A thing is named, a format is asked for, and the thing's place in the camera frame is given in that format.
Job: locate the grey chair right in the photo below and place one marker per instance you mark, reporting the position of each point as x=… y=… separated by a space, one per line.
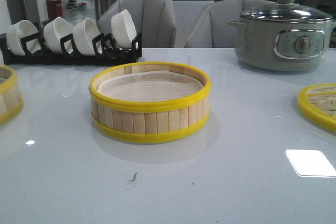
x=211 y=28

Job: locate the grey chair left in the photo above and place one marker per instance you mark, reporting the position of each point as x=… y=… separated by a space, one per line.
x=154 y=19

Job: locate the red bin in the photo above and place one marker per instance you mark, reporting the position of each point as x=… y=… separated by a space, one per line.
x=54 y=9

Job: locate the black bowl rack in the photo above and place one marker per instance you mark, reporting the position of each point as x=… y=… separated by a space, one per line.
x=106 y=52

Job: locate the grey chair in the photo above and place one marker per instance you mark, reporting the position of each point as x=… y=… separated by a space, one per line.
x=211 y=28
x=154 y=19

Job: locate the grey-green electric cooking pot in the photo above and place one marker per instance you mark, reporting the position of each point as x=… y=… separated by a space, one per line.
x=282 y=46

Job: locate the glass pot lid with knob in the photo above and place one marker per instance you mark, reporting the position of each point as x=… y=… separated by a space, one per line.
x=287 y=11

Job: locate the bamboo steamer lid yellow rim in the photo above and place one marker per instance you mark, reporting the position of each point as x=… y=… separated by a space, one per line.
x=317 y=104

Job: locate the bamboo steamer basket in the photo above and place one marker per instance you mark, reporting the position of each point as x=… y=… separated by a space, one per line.
x=11 y=97
x=150 y=122

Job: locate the white bowl far left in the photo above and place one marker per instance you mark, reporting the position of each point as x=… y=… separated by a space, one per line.
x=16 y=32

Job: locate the white bowl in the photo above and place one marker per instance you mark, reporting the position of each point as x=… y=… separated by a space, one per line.
x=123 y=29
x=83 y=34
x=54 y=31
x=16 y=32

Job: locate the white paper steamer liner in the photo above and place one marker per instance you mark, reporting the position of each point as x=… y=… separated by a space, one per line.
x=153 y=86

